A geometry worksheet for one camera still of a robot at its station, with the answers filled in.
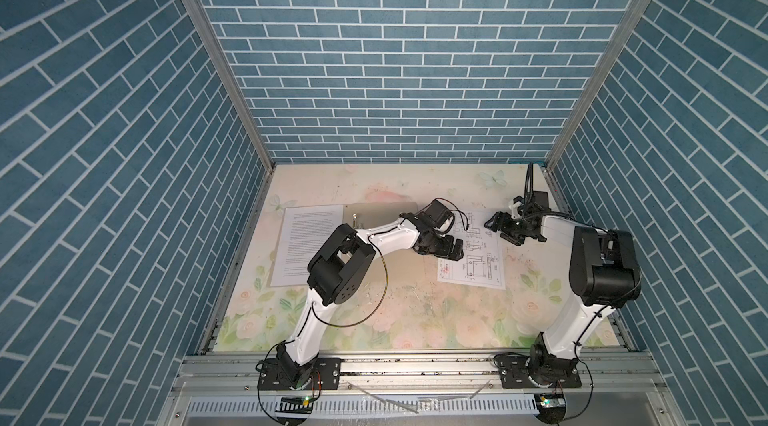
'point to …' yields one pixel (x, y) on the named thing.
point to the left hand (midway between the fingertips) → (452, 255)
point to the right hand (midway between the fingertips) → (492, 225)
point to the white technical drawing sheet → (481, 263)
